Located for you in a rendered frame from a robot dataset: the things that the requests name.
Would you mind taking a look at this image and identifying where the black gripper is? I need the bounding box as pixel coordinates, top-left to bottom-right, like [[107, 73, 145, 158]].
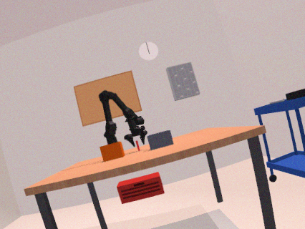
[[124, 125, 147, 147]]

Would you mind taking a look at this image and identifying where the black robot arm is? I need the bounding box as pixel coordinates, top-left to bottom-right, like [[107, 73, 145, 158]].
[[99, 91, 145, 144]]

